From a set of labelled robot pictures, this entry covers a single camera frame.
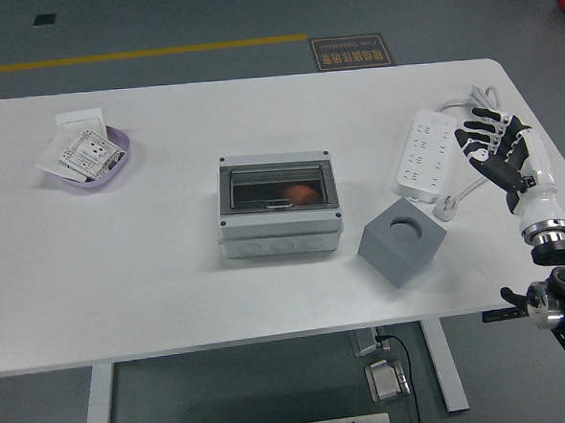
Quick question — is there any grey table control box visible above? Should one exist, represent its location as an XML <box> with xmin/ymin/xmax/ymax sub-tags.
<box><xmin>350</xmin><ymin>326</ymin><xmax>392</xmax><ymax>359</ymax></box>

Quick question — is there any plain white switch plate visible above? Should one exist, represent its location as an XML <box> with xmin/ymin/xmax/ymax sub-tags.
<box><xmin>55</xmin><ymin>106</ymin><xmax>108</xmax><ymax>140</ymax></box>

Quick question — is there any wall socket with printed wrap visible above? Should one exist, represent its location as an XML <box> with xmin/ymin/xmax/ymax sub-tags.
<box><xmin>56</xmin><ymin>127</ymin><xmax>129</xmax><ymax>183</ymax></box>

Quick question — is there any brown floor sign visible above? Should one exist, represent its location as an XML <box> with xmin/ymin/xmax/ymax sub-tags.
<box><xmin>307</xmin><ymin>33</ymin><xmax>396</xmax><ymax>73</ymax></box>

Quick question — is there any grey cube with round hole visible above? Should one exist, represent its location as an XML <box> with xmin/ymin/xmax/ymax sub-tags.
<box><xmin>354</xmin><ymin>194</ymin><xmax>451</xmax><ymax>292</ymax></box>

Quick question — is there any metal floor box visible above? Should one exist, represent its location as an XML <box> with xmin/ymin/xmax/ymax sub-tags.
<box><xmin>364</xmin><ymin>356</ymin><xmax>413</xmax><ymax>404</ymax></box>

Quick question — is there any white power strip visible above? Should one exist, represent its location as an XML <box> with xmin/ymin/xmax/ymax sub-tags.
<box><xmin>389</xmin><ymin>106</ymin><xmax>463</xmax><ymax>208</ymax></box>

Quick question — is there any orange cylinder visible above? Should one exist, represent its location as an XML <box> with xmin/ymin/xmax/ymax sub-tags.
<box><xmin>280</xmin><ymin>183</ymin><xmax>321</xmax><ymax>208</ymax></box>

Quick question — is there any yellow floor tape line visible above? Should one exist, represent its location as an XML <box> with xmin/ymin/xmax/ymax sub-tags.
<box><xmin>0</xmin><ymin>33</ymin><xmax>310</xmax><ymax>76</ymax></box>

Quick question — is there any purple tray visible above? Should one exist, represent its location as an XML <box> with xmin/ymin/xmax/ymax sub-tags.
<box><xmin>54</xmin><ymin>123</ymin><xmax>134</xmax><ymax>190</ymax></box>

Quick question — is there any white flat card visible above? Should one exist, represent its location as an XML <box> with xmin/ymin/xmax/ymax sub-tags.
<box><xmin>34</xmin><ymin>131</ymin><xmax>88</xmax><ymax>186</ymax></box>

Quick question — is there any black cable under table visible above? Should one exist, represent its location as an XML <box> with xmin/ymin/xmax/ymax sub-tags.
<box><xmin>375</xmin><ymin>332</ymin><xmax>421</xmax><ymax>423</ymax></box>

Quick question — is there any grey enclosure box with lid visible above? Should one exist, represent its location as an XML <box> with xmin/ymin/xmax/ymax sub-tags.
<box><xmin>213</xmin><ymin>148</ymin><xmax>347</xmax><ymax>260</ymax></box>

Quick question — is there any white table leg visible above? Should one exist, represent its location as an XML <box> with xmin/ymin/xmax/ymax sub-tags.
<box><xmin>418</xmin><ymin>316</ymin><xmax>470</xmax><ymax>414</ymax></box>
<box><xmin>79</xmin><ymin>363</ymin><xmax>118</xmax><ymax>423</ymax></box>

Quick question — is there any black table height controller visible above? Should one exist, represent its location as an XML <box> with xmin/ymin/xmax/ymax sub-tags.
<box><xmin>482</xmin><ymin>305</ymin><xmax>525</xmax><ymax>323</ymax></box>

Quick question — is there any white power cord with plug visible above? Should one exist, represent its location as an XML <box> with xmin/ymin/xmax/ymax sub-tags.
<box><xmin>424</xmin><ymin>82</ymin><xmax>509</xmax><ymax>222</ymax></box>

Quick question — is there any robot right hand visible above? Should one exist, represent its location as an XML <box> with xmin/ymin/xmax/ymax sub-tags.
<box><xmin>452</xmin><ymin>101</ymin><xmax>565</xmax><ymax>240</ymax></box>

